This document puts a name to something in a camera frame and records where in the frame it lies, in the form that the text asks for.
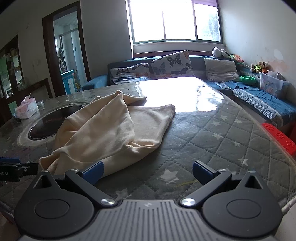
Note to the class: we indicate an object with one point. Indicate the plain grey pillow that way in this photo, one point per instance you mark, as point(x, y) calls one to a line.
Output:
point(220, 69)

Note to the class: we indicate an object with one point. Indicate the cream knit garment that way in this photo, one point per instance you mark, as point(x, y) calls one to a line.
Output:
point(104, 129)

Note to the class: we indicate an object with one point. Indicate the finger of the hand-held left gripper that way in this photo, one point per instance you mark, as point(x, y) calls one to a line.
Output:
point(9, 160)

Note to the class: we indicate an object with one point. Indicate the butterfly print pillow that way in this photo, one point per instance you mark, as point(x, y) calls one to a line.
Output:
point(129, 80)
point(129, 68)
point(172, 63)

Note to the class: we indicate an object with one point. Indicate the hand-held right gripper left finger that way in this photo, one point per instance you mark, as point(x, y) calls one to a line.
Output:
point(92, 172)

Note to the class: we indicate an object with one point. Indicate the green plush toy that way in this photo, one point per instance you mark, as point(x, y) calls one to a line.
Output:
point(256, 68)

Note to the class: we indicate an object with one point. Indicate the brown plush toy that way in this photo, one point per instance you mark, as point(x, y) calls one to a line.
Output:
point(263, 67)

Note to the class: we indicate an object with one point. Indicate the black white panda plush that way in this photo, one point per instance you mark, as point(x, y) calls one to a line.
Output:
point(218, 52)

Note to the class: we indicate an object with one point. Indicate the blue corner sofa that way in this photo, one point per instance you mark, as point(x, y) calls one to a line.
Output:
point(94, 82)

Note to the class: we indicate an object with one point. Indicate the large sliding window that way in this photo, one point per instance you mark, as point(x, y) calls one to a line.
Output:
point(175, 20)

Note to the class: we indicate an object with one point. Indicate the dark wooden chair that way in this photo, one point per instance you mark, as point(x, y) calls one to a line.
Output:
point(39, 89)

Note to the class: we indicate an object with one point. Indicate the pink white tissue box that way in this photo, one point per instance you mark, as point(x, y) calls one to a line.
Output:
point(26, 111)

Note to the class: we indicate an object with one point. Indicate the round black induction cooktop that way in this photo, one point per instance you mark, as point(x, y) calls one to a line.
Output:
point(46, 125)

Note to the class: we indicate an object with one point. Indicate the red plastic stool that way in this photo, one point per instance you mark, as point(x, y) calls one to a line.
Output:
point(279, 136)

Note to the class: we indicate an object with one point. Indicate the clear plastic storage box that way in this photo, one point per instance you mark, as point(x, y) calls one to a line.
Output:
point(272, 84)

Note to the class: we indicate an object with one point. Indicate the green plastic bowl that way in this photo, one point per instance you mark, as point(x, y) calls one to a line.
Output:
point(248, 80)

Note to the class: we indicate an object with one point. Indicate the dark wooden display cabinet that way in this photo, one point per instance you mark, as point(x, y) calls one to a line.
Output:
point(10, 69)

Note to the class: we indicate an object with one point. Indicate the orange pink plush toy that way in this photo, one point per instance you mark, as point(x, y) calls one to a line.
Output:
point(237, 58)

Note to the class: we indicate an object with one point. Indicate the dark wooden door frame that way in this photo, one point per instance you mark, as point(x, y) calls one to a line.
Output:
point(47, 58)

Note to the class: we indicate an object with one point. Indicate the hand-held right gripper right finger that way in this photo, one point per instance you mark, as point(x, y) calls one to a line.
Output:
point(203, 172)

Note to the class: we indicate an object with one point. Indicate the light blue cardboard box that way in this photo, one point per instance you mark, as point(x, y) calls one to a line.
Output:
point(68, 82)

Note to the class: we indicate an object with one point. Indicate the blue sofa blanket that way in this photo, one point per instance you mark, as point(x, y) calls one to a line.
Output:
point(261, 97)

